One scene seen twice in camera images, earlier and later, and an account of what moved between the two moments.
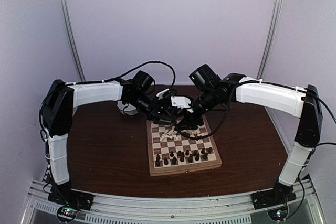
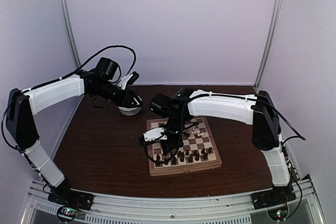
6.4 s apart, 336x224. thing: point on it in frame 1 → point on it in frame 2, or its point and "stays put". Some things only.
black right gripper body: x=210 y=101 → x=175 y=124
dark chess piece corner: x=158 y=163 stays put
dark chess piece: x=190 y=159 stays put
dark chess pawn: x=205 y=157 stays put
